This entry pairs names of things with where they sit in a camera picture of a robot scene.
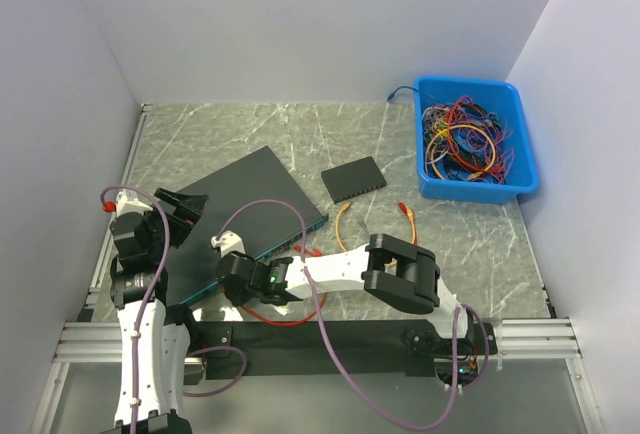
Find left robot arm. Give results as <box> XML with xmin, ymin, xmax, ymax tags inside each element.
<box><xmin>100</xmin><ymin>185</ymin><xmax>208</xmax><ymax>433</ymax></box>

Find aluminium frame rail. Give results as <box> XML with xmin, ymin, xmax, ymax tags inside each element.
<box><xmin>53</xmin><ymin>319</ymin><xmax>582</xmax><ymax>363</ymax></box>

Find red ethernet patch cable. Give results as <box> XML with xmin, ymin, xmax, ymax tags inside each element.
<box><xmin>239</xmin><ymin>244</ymin><xmax>329</xmax><ymax>328</ymax></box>

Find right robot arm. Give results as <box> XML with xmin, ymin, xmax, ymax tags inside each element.
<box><xmin>211</xmin><ymin>231</ymin><xmax>475</xmax><ymax>353</ymax></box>

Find blue plastic bin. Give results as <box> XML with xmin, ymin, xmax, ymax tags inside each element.
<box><xmin>413</xmin><ymin>75</ymin><xmax>539</xmax><ymax>205</ymax></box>

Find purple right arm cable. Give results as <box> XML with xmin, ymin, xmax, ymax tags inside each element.
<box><xmin>217</xmin><ymin>198</ymin><xmax>491</xmax><ymax>430</ymax></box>

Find orange ethernet patch cable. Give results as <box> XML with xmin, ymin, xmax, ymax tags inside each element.
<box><xmin>334</xmin><ymin>201</ymin><xmax>418</xmax><ymax>255</ymax></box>

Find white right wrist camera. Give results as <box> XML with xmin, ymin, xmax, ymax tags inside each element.
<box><xmin>210</xmin><ymin>230</ymin><xmax>245</xmax><ymax>257</ymax></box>

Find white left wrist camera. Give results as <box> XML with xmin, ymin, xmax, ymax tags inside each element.
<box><xmin>103</xmin><ymin>190</ymin><xmax>152</xmax><ymax>217</ymax></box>

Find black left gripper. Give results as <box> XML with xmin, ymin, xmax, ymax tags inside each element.
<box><xmin>142</xmin><ymin>187</ymin><xmax>208</xmax><ymax>260</ymax></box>

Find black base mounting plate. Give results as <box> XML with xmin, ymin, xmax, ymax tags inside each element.
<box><xmin>184</xmin><ymin>319</ymin><xmax>496</xmax><ymax>380</ymax></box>

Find small black network switch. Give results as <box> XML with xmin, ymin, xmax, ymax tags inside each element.
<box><xmin>321</xmin><ymin>156</ymin><xmax>387</xmax><ymax>204</ymax></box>

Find tangled coloured wires bundle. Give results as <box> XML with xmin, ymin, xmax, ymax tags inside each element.
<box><xmin>421</xmin><ymin>95</ymin><xmax>516</xmax><ymax>185</ymax></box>

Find large black network switch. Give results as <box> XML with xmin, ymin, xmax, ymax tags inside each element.
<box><xmin>166</xmin><ymin>147</ymin><xmax>328</xmax><ymax>305</ymax></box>

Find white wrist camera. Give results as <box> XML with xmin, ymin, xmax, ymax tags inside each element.
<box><xmin>210</xmin><ymin>230</ymin><xmax>245</xmax><ymax>257</ymax></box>
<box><xmin>103</xmin><ymin>190</ymin><xmax>152</xmax><ymax>217</ymax></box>

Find blue cable behind bin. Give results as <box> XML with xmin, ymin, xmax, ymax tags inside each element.
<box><xmin>387</xmin><ymin>85</ymin><xmax>420</xmax><ymax>102</ymax></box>

